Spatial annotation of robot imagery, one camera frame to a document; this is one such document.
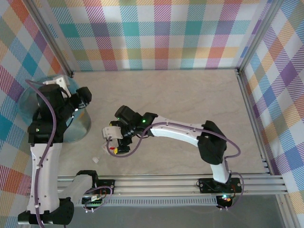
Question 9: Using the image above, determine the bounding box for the clear bottle red white label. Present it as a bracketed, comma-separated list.
[92, 142, 117, 164]

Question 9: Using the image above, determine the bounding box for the round metal bin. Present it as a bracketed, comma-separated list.
[63, 108, 92, 143]

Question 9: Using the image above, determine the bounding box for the left controller board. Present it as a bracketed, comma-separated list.
[81, 194, 106, 213]

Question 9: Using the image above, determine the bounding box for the controller board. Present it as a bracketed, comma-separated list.
[215, 194, 234, 211]
[81, 194, 106, 213]

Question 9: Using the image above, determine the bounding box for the right controller board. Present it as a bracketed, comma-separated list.
[215, 194, 234, 211]

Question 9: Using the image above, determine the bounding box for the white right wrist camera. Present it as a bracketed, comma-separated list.
[101, 126, 124, 140]

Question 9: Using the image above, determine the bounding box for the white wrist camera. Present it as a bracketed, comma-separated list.
[43, 75, 69, 95]
[101, 126, 124, 140]

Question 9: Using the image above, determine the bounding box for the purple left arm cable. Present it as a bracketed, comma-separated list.
[25, 79, 114, 226]

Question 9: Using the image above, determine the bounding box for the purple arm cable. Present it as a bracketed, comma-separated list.
[106, 122, 245, 211]
[25, 79, 114, 226]

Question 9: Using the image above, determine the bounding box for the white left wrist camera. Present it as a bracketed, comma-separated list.
[43, 75, 69, 95]

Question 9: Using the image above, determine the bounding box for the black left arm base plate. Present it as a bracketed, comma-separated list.
[94, 179, 116, 195]

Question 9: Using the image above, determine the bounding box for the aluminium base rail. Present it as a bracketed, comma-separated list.
[27, 174, 288, 197]

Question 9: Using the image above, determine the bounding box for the slotted grey cable duct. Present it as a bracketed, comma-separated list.
[37, 198, 219, 207]

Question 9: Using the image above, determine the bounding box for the aluminium frame post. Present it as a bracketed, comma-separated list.
[26, 0, 75, 79]
[237, 0, 285, 75]

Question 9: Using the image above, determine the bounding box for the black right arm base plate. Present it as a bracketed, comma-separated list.
[198, 177, 243, 194]

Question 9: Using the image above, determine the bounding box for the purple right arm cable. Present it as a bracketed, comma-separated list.
[106, 122, 245, 211]

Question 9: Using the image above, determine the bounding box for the aluminium side rail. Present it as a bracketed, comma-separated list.
[236, 68, 274, 175]

